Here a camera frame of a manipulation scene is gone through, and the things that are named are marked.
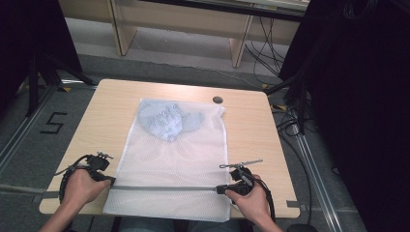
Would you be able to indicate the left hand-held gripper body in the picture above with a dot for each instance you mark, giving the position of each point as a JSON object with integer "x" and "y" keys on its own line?
{"x": 98, "y": 162}

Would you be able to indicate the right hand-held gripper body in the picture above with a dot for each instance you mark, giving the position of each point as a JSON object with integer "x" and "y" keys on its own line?
{"x": 245, "y": 187}

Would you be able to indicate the white mesh laundry bag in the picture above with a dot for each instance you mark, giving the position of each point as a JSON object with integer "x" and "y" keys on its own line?
{"x": 174, "y": 167}

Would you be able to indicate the person's right hand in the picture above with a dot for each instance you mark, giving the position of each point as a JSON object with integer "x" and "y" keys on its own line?
{"x": 254, "y": 203}

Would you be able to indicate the person's left hand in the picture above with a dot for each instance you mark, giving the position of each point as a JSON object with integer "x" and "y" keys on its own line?
{"x": 80, "y": 188}

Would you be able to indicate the person's legs in jeans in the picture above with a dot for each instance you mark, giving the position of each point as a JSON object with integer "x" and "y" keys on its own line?
{"x": 145, "y": 226}

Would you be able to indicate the black round stool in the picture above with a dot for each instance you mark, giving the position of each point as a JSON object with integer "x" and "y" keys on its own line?
{"x": 303, "y": 228}

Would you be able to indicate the light blue garment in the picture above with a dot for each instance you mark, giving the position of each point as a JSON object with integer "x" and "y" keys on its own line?
{"x": 164, "y": 121}

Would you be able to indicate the black metal stand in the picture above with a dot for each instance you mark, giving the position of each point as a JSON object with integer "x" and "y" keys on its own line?
{"x": 34, "y": 83}
{"x": 301, "y": 106}

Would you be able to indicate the black curtain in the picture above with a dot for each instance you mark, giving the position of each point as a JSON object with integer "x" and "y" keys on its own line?
{"x": 32, "y": 38}
{"x": 361, "y": 112}

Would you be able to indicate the light wooden desk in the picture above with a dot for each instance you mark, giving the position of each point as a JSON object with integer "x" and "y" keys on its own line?
{"x": 180, "y": 25}

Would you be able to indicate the grey metal floor rail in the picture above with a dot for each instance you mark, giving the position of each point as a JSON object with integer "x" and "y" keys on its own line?
{"x": 317, "y": 180}
{"x": 25, "y": 127}

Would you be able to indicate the grey metal cross rail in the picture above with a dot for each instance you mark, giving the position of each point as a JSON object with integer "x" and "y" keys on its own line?
{"x": 22, "y": 190}

